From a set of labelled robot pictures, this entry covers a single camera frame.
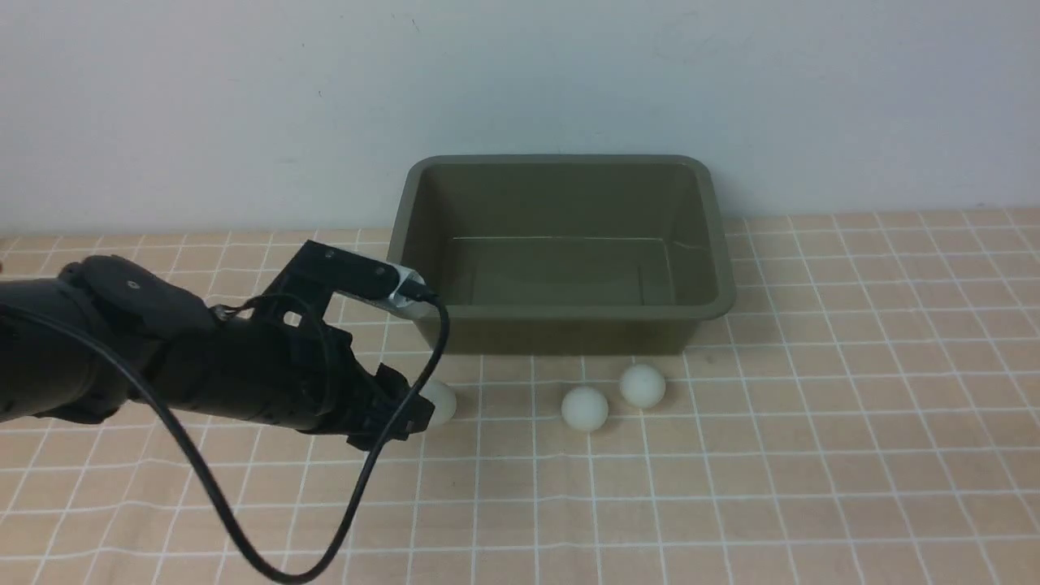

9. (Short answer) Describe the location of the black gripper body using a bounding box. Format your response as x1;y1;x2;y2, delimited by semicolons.
154;317;383;434

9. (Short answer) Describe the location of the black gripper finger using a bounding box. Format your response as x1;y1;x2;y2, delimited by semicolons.
348;396;436;452
372;363;411;407

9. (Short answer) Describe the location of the white ping-pong ball with logo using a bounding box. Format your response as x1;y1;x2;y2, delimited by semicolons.
420;380;457;430

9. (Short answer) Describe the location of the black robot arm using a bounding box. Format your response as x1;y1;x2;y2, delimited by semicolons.
2;243;411;451

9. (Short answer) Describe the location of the olive green plastic bin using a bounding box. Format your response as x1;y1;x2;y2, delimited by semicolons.
387;154;736;356

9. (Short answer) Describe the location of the beige grid tablecloth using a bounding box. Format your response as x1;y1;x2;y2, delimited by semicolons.
1;208;1039;584

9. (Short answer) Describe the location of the black camera cable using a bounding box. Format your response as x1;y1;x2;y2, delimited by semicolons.
0;284;451;584

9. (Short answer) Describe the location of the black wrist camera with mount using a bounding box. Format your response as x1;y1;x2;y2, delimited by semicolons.
256;240;439;321

